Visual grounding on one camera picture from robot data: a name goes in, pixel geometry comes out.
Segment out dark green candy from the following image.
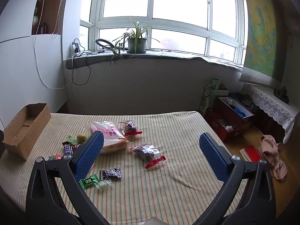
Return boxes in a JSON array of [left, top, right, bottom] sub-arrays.
[[79, 174, 99, 190]]

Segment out large Snickers bar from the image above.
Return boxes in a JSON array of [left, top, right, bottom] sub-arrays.
[[62, 141, 73, 155]]

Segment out brown cardboard box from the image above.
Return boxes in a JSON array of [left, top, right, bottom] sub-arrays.
[[4, 103, 51, 160]]

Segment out black patterned candy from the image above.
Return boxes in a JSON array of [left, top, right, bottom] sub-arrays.
[[99, 168, 122, 180]]

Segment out bagged sliced bread loaf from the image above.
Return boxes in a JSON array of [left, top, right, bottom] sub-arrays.
[[88, 121, 128, 155]]

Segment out dark snack bag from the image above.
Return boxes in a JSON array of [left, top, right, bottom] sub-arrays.
[[129, 143, 166, 169], [119, 120, 142, 137]]

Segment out red green jelly cup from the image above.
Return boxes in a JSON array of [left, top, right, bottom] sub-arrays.
[[47, 154, 62, 161]]

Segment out pale green candy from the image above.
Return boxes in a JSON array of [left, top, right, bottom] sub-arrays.
[[94, 179, 113, 191]]

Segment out red envelope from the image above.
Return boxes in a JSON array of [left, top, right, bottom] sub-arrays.
[[239, 145, 261, 163]]

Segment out pink crumpled cloth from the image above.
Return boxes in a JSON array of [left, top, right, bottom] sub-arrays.
[[257, 135, 288, 181]]

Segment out light green candy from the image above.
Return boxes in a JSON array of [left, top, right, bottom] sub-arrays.
[[66, 135, 78, 146]]

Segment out red storage box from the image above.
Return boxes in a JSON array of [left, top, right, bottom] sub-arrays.
[[204, 97, 254, 141]]

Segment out white lace cloth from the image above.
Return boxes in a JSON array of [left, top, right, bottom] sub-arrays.
[[241, 83, 299, 144]]

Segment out striped tablecloth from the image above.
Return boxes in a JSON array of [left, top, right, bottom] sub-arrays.
[[1, 111, 223, 224]]

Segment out green patterned gift bag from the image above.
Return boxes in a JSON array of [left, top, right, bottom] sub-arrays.
[[199, 78, 229, 116]]

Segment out white cabinet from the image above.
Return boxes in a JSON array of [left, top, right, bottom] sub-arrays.
[[1, 0, 67, 130]]

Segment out white power strip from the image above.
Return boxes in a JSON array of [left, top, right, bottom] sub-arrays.
[[71, 42, 80, 56]]

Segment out potted spider plant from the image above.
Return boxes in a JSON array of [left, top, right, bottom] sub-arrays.
[[108, 19, 153, 64]]

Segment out black cable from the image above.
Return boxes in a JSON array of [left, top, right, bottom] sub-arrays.
[[70, 37, 104, 86]]

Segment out black ring light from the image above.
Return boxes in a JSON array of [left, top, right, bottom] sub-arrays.
[[95, 38, 115, 52]]

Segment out white cable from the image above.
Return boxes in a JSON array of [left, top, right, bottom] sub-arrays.
[[33, 0, 69, 90]]

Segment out white window frame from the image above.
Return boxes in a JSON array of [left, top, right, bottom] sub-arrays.
[[79, 0, 248, 67]]

